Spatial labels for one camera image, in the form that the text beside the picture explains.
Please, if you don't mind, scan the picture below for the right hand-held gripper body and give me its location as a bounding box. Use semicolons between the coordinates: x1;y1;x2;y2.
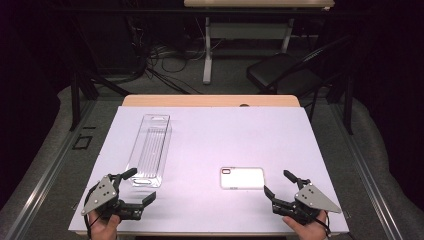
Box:
272;182;343;225

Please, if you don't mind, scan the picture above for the wooden table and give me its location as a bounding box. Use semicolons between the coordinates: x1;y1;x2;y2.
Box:
76;94;334;238

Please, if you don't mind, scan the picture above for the desk with white legs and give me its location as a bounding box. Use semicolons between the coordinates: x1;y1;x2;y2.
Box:
183;0;335;85

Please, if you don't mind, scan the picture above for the aluminium floor rail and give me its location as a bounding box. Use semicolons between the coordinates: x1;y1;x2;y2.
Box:
4;99;96;240
328;99;403;240

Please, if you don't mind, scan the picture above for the white table cover sheet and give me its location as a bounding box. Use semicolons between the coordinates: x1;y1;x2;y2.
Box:
68;105;350;234

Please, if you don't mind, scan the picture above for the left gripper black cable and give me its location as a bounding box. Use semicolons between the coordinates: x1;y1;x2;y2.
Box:
83;186;103;239

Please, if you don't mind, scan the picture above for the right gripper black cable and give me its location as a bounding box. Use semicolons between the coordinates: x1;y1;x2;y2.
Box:
323;210;333;238

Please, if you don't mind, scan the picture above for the bundle of floor cables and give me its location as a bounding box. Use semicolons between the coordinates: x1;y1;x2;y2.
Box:
126;16;208;95

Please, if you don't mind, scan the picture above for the person's left hand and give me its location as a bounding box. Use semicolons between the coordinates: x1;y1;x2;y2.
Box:
89;209;121;240

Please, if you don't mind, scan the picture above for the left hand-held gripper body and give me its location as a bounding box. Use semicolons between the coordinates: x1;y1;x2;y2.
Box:
81;174;144;222

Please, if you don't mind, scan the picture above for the person's right hand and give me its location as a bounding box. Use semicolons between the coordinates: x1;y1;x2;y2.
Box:
282;211;329;240

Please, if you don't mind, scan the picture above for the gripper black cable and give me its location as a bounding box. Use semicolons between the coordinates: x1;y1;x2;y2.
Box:
323;210;333;238
83;186;103;239

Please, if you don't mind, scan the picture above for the black folding chair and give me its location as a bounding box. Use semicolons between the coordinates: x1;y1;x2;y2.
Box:
246;34;354;101

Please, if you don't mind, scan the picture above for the black metal stand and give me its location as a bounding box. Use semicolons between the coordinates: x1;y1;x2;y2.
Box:
68;71;101;132

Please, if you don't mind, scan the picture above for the clear plastic bin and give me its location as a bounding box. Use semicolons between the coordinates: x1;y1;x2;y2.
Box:
125;113;173;189

